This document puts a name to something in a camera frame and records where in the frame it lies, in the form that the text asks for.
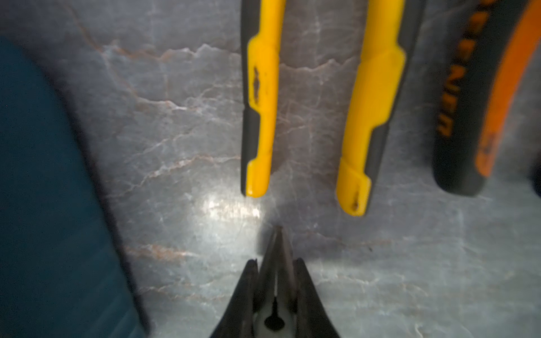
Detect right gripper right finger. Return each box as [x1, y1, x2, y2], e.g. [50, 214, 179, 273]
[293, 258, 340, 338]

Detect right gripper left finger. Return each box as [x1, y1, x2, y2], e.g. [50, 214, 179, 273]
[210, 259, 259, 338]

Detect orange black pliers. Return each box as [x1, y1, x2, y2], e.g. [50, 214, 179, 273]
[254, 226, 297, 337]

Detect yellow grey pliers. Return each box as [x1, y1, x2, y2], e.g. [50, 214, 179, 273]
[240, 0, 425, 216]

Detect grey orange Greener pliers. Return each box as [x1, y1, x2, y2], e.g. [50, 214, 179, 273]
[432, 1, 540, 197]

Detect teal plastic storage box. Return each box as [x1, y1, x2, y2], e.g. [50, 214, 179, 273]
[1, 39, 146, 337]

